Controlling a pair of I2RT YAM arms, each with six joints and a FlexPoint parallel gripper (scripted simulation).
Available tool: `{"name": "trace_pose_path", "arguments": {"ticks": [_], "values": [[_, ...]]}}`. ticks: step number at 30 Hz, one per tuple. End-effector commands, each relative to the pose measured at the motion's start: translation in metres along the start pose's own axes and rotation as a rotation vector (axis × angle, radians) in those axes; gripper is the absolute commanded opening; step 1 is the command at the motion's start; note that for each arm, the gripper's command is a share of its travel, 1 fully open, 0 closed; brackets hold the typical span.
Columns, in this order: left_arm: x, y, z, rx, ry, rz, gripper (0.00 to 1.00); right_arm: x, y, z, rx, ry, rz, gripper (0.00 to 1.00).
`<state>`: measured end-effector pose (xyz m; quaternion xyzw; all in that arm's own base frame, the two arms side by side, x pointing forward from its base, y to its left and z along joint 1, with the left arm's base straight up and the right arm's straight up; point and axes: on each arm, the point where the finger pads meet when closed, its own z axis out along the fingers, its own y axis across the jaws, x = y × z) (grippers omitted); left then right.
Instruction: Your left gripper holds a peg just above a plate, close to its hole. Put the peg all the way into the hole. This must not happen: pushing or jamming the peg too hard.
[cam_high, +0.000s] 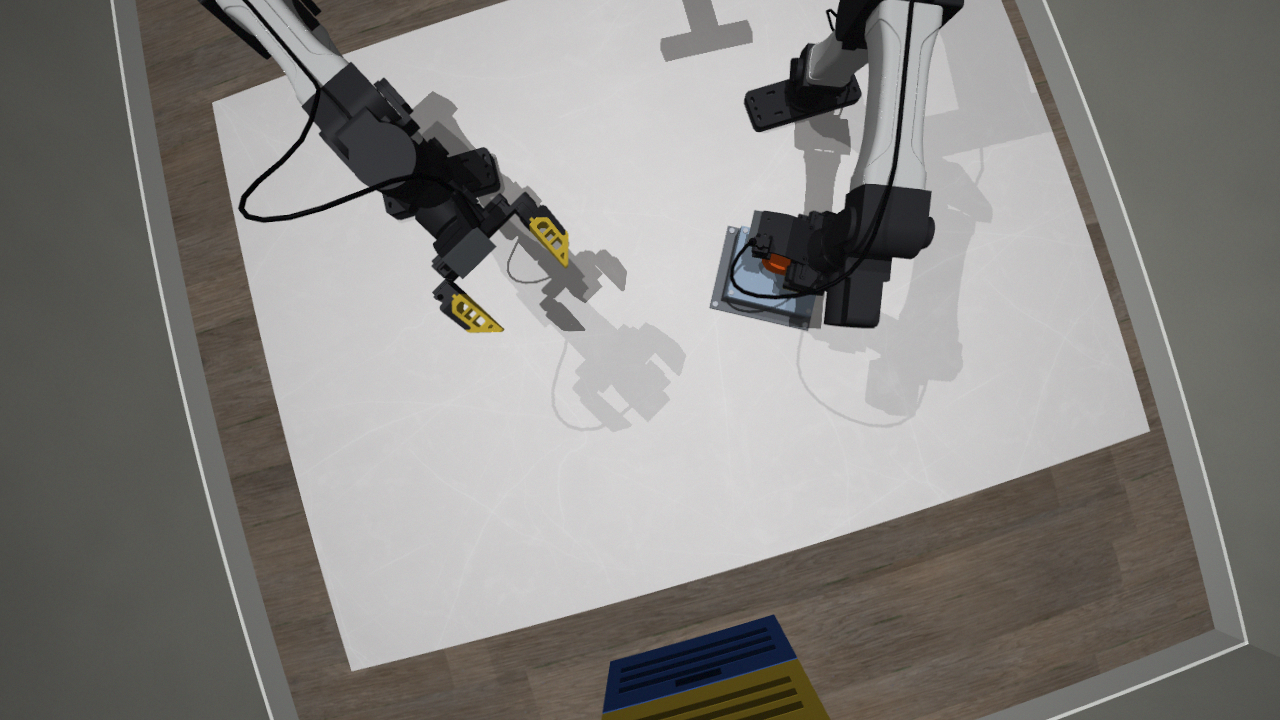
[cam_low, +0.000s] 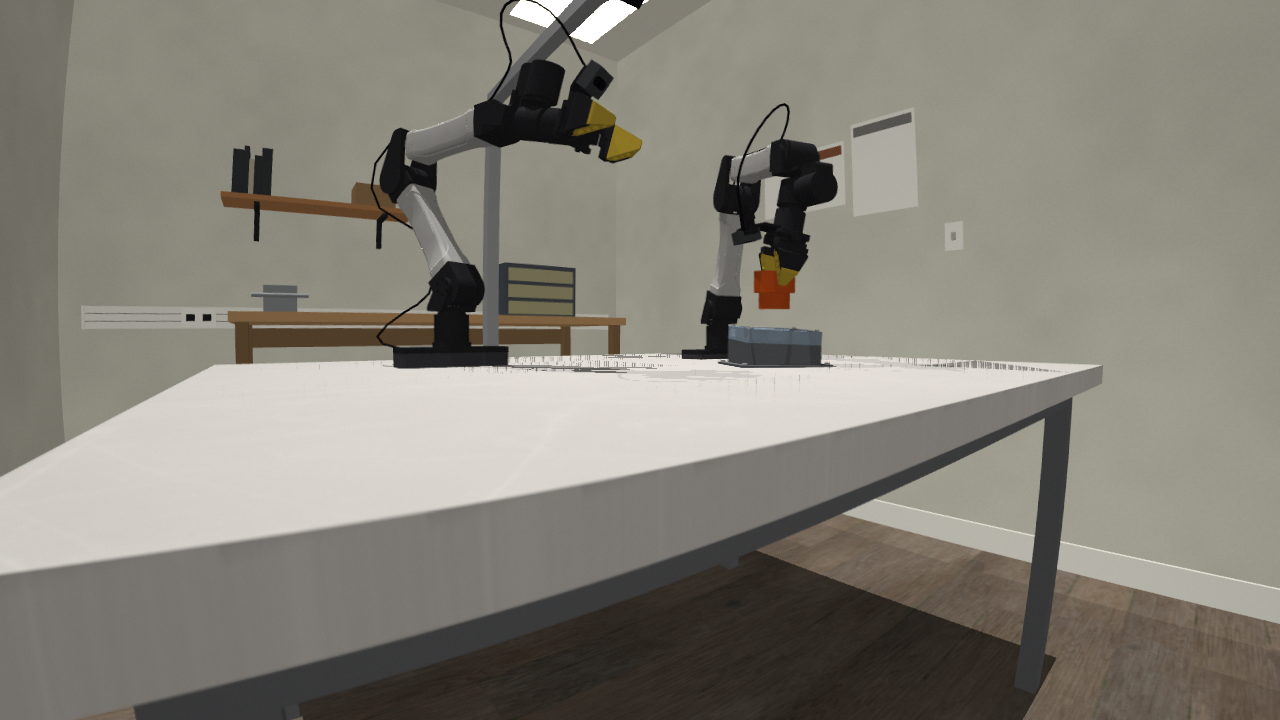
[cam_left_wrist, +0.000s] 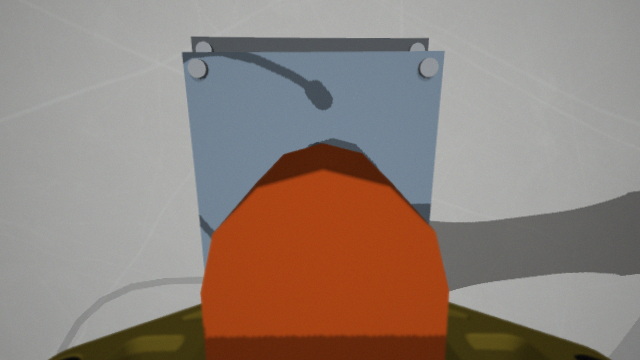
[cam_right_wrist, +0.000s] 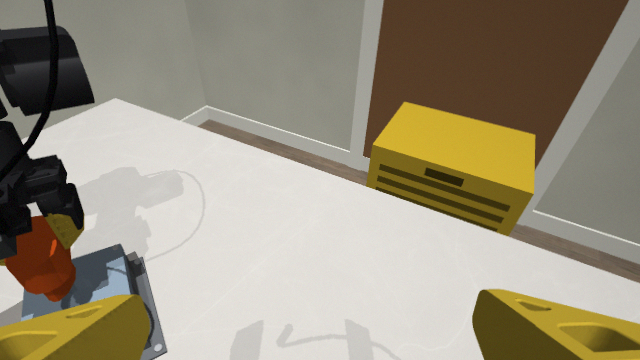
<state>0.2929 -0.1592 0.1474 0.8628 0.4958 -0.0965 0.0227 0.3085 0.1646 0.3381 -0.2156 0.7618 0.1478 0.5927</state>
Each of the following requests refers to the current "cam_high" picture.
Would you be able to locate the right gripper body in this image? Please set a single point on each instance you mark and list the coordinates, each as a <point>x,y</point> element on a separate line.
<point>437,214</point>

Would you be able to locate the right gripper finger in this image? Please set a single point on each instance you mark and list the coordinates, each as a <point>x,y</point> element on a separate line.
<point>490,324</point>
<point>544,222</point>

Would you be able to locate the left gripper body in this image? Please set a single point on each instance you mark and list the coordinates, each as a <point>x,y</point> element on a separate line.
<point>814,274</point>

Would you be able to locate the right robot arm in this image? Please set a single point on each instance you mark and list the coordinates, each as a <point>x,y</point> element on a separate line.
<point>378,151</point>

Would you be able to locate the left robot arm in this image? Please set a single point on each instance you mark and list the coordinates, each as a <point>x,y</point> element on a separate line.
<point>898,45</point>

